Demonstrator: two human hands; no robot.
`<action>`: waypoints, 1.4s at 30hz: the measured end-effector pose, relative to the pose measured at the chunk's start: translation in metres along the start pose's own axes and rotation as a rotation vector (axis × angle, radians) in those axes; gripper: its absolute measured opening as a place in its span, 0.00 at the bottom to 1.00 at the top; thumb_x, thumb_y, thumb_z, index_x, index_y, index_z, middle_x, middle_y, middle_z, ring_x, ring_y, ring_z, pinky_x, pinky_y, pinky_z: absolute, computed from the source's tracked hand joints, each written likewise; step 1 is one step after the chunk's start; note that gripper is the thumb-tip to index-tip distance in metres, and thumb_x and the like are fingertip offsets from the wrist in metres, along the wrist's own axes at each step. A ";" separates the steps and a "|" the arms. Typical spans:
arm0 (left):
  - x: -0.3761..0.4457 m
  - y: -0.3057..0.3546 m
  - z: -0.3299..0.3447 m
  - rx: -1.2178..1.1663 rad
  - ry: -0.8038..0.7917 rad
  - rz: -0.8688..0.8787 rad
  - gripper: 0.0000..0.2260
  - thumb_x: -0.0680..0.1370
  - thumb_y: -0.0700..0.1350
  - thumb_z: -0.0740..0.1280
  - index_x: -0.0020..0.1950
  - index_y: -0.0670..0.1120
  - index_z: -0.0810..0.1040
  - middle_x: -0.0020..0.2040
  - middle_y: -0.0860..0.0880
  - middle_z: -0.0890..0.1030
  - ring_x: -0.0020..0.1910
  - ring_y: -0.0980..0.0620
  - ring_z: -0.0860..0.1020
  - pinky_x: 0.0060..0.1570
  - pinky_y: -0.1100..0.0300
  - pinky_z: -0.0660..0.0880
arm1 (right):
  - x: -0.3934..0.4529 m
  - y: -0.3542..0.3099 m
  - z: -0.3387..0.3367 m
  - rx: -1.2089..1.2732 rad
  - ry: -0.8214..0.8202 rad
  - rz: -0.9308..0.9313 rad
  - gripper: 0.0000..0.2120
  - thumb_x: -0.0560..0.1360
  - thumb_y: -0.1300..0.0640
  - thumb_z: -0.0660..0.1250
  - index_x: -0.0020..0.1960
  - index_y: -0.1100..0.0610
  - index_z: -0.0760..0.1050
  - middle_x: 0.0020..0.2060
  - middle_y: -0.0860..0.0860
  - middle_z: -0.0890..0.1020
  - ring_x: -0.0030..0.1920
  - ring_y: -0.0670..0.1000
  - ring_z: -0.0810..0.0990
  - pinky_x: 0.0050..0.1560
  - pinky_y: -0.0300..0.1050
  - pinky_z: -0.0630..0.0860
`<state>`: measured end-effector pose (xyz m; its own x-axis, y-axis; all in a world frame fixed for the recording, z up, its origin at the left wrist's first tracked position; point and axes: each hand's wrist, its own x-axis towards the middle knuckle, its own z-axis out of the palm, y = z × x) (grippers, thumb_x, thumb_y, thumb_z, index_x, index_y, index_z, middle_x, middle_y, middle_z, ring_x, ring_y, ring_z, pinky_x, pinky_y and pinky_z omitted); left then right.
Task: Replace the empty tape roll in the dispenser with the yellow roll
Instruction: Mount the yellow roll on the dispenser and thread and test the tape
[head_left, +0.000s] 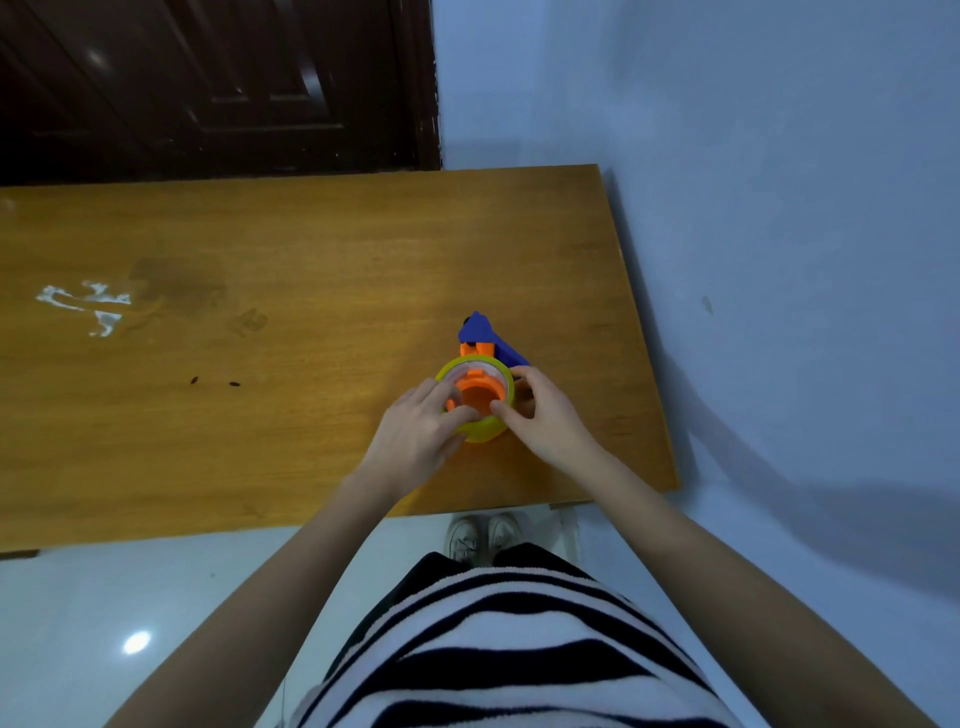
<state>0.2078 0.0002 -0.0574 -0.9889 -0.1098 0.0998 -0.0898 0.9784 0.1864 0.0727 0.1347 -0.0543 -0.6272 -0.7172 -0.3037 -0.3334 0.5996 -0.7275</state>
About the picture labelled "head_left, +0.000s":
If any person's right forearm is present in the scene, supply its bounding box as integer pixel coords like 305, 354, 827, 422
577, 449, 939, 728

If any black white striped shirt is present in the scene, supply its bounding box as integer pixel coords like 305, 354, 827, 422
288, 562, 744, 728

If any person's left shoe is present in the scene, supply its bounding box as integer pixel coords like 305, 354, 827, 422
446, 517, 489, 565

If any yellow tape roll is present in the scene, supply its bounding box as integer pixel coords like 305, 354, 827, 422
434, 354, 517, 444

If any person's right hand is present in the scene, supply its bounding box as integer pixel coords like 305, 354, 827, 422
488, 365, 601, 474

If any orange and blue tape dispenser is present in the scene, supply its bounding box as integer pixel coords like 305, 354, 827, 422
434, 311, 530, 444

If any person's shoe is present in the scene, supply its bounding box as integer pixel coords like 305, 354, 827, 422
485, 512, 526, 556
446, 517, 489, 565

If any person's left forearm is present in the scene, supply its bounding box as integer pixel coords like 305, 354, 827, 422
104, 468, 399, 728

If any person's left hand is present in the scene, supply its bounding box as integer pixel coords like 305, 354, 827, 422
359, 377, 481, 500

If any person's right shoe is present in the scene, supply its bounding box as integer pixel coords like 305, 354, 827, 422
485, 512, 526, 556

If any dark brown wooden door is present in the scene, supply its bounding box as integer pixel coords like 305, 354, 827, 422
0, 0, 442, 187

